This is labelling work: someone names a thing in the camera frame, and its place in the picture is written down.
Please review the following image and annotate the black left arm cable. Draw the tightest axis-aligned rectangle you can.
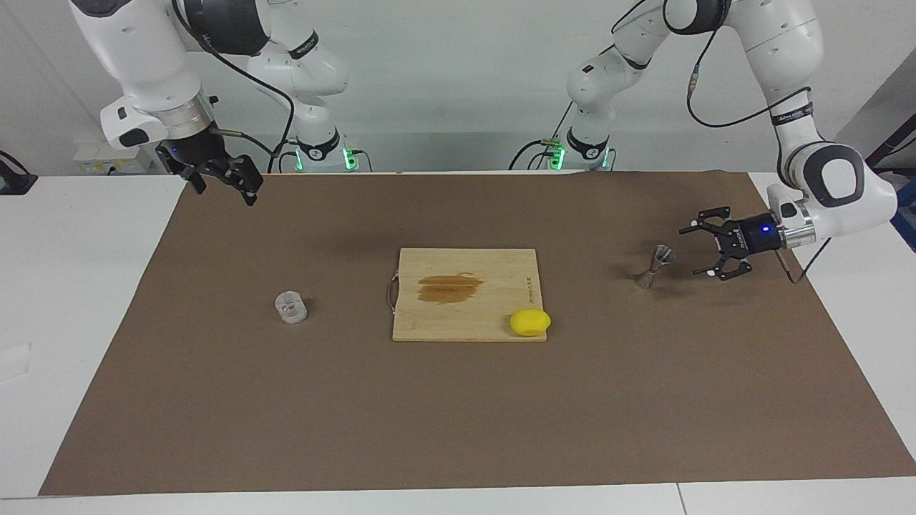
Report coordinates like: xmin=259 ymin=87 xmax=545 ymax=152
xmin=612 ymin=0 xmax=834 ymax=285

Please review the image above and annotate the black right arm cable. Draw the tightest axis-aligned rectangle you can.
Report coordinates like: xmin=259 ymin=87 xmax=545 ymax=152
xmin=170 ymin=0 xmax=296 ymax=174

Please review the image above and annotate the yellow lemon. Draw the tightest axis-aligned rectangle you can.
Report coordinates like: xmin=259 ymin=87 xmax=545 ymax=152
xmin=510 ymin=308 xmax=552 ymax=338

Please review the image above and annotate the small clear glass cup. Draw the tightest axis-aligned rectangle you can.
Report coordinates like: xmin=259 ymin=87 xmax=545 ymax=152
xmin=275 ymin=290 xmax=309 ymax=326

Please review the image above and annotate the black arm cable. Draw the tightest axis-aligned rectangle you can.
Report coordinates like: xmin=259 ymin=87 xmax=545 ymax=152
xmin=170 ymin=0 xmax=296 ymax=174
xmin=612 ymin=0 xmax=834 ymax=285

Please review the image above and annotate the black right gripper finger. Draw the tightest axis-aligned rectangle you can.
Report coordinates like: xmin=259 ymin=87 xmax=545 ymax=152
xmin=210 ymin=154 xmax=264 ymax=207
xmin=177 ymin=163 xmax=209 ymax=196

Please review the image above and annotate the white power strip box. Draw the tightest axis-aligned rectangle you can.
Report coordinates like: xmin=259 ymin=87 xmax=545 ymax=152
xmin=74 ymin=139 xmax=153 ymax=175

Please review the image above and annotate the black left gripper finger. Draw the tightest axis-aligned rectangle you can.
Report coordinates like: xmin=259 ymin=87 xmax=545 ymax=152
xmin=678 ymin=206 xmax=742 ymax=237
xmin=691 ymin=249 xmax=754 ymax=282

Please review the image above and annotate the blue box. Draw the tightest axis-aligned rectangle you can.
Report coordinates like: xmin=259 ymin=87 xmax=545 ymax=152
xmin=890 ymin=193 xmax=916 ymax=252

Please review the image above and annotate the black stand rod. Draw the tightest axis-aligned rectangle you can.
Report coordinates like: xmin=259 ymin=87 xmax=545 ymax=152
xmin=864 ymin=131 xmax=916 ymax=170

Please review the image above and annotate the black clamp mount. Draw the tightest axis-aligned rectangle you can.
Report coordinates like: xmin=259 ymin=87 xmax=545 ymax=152
xmin=0 ymin=150 xmax=38 ymax=195

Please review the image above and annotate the wooden cutting board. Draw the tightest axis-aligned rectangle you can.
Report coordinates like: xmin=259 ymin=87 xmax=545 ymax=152
xmin=386 ymin=247 xmax=548 ymax=343

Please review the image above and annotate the steel double jigger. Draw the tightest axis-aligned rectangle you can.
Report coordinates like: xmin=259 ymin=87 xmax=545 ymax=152
xmin=635 ymin=245 xmax=676 ymax=290

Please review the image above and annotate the brown table mat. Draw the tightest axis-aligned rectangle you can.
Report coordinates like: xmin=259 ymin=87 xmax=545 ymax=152
xmin=39 ymin=170 xmax=916 ymax=497

